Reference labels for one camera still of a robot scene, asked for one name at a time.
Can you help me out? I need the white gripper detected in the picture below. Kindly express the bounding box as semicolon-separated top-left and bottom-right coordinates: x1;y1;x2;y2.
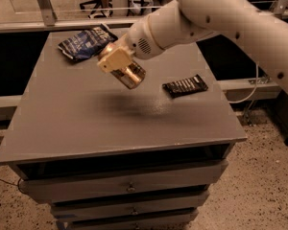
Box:
97;15;164;73

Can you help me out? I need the orange soda can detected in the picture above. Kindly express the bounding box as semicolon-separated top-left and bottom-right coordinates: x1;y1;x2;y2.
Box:
99;42;147;90

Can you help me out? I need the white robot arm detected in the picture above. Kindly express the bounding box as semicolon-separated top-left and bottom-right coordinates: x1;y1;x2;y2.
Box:
98;0;288;95

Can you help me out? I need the blue chip bag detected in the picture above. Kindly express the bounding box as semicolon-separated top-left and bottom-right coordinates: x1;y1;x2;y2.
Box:
58;24;118;61

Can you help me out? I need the black office chair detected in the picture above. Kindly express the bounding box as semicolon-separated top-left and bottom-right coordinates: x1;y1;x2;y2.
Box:
80;0;112;18

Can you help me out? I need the black snack bar wrapper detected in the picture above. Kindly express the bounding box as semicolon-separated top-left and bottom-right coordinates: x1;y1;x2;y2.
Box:
162;75;208;99

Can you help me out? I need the grey drawer cabinet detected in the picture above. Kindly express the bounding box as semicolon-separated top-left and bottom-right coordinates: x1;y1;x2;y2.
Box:
0;33;246;230

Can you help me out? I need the top drawer knob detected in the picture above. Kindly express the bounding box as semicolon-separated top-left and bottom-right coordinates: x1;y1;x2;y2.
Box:
126;183;136;193

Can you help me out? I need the drawer knob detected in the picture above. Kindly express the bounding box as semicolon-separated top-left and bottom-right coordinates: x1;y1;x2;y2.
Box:
126;183;136;193
131;208;139;216

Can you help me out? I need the metal railing frame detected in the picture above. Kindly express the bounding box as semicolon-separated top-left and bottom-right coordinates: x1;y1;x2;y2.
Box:
0;0;288;33

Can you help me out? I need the white cable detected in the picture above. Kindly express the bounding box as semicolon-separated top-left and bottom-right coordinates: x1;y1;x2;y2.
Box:
228;62;261;104

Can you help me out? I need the black floor cable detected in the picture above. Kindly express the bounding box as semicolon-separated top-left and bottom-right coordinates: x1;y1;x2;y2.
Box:
0;174;25;195

